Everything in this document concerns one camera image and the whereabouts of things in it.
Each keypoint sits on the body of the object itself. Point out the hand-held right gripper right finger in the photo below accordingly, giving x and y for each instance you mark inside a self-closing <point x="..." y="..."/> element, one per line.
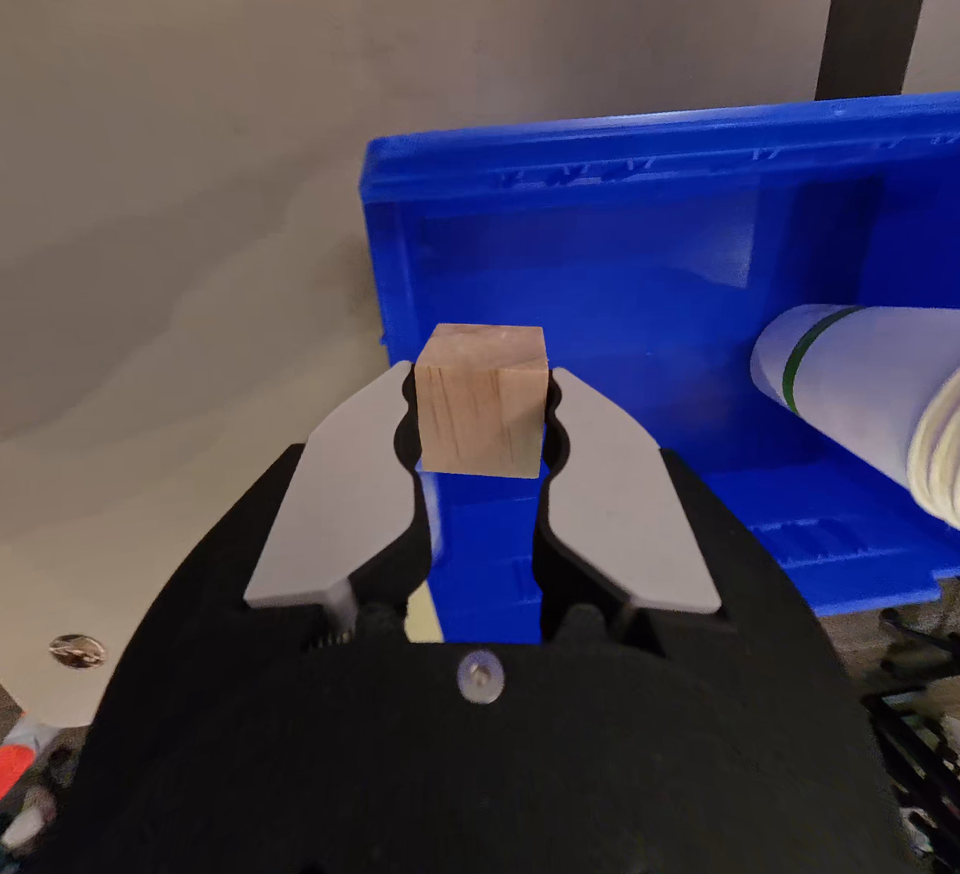
<point x="622" y="507"/>

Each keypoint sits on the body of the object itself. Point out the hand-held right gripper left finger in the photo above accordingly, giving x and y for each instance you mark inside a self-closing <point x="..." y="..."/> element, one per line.
<point x="330" y="507"/>

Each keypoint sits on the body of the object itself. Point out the wooden cube block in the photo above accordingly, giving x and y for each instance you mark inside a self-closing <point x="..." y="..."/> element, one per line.
<point x="480" y="409"/>

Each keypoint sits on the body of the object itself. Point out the blue plastic bin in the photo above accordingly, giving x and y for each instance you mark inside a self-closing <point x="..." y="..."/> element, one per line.
<point x="637" y="274"/>

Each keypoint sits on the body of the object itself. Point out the white tube with green band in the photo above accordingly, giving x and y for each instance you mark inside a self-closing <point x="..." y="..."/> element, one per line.
<point x="855" y="372"/>

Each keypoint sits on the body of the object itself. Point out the small round metal disc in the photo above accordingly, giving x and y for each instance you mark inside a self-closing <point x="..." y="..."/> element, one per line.
<point x="75" y="650"/>

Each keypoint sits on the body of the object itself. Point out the cream ribbed roll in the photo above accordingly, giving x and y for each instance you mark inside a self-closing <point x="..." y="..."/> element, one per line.
<point x="941" y="454"/>

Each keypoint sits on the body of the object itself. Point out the red and white object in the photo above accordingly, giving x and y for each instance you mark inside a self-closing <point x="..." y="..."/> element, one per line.
<point x="13" y="758"/>

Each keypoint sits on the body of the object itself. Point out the dark upright post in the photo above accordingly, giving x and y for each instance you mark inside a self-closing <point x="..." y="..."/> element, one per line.
<point x="874" y="4"/>

